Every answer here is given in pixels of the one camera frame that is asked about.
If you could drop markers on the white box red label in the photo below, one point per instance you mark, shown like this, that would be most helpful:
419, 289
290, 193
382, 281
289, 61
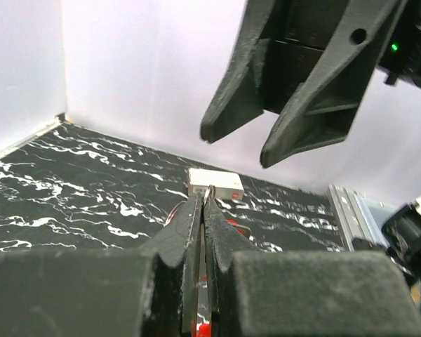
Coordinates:
228, 185

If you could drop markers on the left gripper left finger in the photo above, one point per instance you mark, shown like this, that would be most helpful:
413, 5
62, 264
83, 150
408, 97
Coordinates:
150, 290

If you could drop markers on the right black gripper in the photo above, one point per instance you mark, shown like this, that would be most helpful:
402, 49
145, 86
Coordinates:
316, 72

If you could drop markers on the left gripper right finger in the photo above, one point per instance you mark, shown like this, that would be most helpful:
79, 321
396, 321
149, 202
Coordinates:
304, 293

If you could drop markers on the steel key holder red handle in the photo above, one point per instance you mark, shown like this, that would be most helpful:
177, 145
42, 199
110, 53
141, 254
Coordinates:
205, 245

